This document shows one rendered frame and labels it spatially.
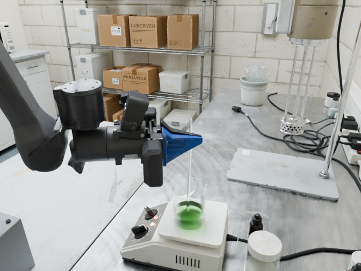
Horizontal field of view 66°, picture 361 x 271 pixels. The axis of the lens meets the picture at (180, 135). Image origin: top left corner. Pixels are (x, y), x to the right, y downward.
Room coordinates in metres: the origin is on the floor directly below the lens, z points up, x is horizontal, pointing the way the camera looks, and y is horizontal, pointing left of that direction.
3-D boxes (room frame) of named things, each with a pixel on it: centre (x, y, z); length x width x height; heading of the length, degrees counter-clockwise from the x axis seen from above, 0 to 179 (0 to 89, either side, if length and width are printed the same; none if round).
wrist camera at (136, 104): (0.43, 0.08, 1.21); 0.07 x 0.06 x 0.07; 10
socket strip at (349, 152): (0.95, -0.63, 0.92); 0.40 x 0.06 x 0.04; 160
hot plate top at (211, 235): (0.43, -0.03, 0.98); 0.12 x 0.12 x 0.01; 75
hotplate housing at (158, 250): (0.43, 0.00, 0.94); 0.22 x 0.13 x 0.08; 75
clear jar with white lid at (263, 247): (0.37, -0.15, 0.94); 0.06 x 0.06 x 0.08
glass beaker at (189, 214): (0.41, -0.02, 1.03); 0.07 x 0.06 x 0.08; 158
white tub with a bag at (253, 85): (1.39, -0.37, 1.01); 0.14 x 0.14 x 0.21
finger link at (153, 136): (0.43, 0.04, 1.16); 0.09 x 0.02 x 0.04; 7
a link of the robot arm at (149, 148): (0.42, 0.08, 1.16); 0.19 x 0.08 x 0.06; 7
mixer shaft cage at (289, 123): (0.73, -0.31, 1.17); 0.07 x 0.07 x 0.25
